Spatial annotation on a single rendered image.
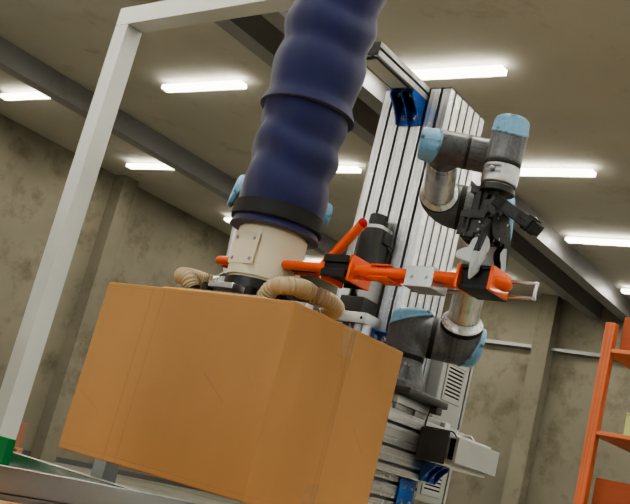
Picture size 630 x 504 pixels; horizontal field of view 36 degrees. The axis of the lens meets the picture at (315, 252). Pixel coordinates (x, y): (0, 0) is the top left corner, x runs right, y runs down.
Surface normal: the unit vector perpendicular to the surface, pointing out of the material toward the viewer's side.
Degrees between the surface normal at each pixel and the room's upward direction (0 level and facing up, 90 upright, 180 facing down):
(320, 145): 70
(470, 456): 90
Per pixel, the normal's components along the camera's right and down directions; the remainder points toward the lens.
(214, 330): -0.61, -0.33
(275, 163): -0.11, -0.52
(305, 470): 0.76, 0.04
